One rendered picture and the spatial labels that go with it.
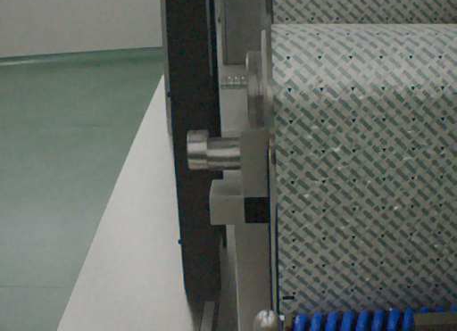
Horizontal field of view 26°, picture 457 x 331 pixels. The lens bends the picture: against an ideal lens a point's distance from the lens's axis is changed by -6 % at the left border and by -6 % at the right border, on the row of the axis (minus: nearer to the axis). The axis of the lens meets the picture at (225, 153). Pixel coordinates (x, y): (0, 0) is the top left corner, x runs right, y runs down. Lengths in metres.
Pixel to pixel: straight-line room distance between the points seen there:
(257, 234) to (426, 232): 0.19
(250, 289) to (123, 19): 5.63
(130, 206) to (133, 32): 5.02
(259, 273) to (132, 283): 0.36
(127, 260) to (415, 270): 0.60
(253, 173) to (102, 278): 0.46
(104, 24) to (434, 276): 5.78
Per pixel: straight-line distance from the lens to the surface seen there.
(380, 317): 1.00
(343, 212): 0.98
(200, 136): 1.05
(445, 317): 0.99
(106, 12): 6.69
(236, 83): 1.02
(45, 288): 3.52
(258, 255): 1.08
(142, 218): 1.64
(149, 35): 6.68
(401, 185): 0.98
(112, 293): 1.40
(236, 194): 1.06
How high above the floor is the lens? 1.51
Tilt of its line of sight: 19 degrees down
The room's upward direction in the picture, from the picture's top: 3 degrees counter-clockwise
